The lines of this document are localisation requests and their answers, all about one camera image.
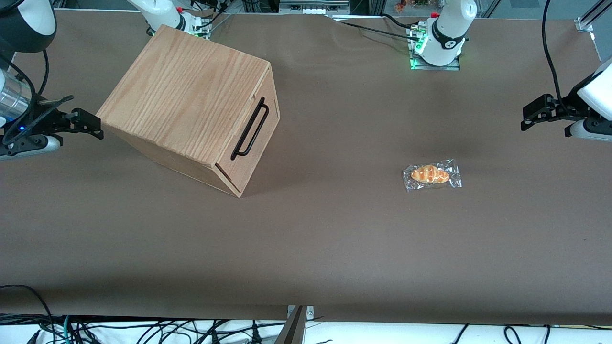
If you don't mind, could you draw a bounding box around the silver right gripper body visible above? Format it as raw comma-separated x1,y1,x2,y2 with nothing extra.
0,69,33,129

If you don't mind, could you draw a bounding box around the wooden drawer with black handle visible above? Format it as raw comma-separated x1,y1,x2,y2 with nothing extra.
215,64,281,198

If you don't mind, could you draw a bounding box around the light wooden drawer cabinet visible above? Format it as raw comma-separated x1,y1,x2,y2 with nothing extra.
96,25,274,198

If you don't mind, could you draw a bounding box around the bread roll in clear wrapper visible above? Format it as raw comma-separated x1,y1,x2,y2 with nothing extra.
403,159,463,193

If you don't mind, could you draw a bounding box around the grey background device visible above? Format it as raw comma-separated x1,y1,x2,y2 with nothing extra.
279,0,350,15

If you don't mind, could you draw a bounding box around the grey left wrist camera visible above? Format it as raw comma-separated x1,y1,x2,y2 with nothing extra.
565,119,612,143

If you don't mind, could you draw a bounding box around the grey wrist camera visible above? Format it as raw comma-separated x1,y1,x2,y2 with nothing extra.
0,135,62,161
565,119,612,143

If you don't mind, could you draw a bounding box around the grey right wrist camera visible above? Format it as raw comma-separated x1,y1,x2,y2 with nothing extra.
0,135,62,161

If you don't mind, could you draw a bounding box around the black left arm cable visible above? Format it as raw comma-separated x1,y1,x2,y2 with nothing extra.
541,0,574,115

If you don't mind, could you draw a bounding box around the aluminium profile with bracket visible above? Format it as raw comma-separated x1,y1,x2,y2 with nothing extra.
575,0,612,33

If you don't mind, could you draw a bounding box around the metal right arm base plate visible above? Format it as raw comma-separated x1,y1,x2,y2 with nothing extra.
190,12,212,40

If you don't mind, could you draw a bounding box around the short black table cable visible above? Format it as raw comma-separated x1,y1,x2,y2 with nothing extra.
381,13,414,29

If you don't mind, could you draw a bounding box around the long black table cable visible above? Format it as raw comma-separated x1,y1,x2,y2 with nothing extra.
330,19,424,42

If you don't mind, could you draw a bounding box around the looped black floor cable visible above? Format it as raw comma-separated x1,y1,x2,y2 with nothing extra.
0,285,55,344

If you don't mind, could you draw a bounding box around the dark mounting post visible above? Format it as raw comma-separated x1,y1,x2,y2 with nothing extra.
273,306,307,344

